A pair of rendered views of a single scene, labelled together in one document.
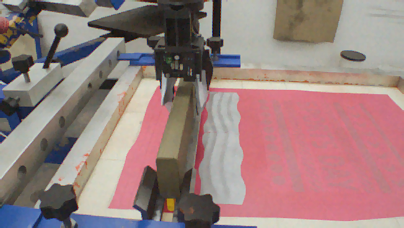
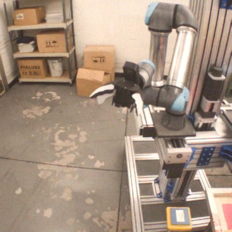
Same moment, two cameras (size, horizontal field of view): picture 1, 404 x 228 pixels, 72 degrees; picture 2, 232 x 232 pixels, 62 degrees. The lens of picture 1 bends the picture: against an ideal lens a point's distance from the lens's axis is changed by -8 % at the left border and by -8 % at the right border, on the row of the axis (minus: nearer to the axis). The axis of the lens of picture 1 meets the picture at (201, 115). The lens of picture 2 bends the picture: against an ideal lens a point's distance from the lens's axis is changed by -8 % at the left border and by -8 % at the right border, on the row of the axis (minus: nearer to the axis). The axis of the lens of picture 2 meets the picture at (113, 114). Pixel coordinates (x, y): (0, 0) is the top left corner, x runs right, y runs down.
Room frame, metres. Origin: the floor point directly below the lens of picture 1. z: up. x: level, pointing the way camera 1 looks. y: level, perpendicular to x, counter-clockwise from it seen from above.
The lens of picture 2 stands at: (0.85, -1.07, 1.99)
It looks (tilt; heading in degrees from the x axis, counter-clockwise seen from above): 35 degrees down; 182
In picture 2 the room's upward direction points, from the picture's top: straight up
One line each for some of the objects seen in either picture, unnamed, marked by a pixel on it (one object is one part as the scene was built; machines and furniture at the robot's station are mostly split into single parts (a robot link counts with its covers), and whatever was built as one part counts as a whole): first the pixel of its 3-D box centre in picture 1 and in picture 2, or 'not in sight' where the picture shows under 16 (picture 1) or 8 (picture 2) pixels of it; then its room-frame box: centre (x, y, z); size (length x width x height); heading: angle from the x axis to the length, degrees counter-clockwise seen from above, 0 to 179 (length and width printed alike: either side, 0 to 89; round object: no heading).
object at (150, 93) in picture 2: not in sight; (145, 95); (0.09, -0.96, 1.55); 0.11 x 0.08 x 0.11; 68
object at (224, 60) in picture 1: (185, 68); not in sight; (0.77, 0.05, 0.98); 0.30 x 0.05 x 0.07; 86
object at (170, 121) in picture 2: not in sight; (174, 115); (-0.11, -0.75, 1.31); 0.15 x 0.15 x 0.10
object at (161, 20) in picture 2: not in sight; (158, 57); (-0.17, -0.87, 1.63); 0.15 x 0.12 x 0.55; 68
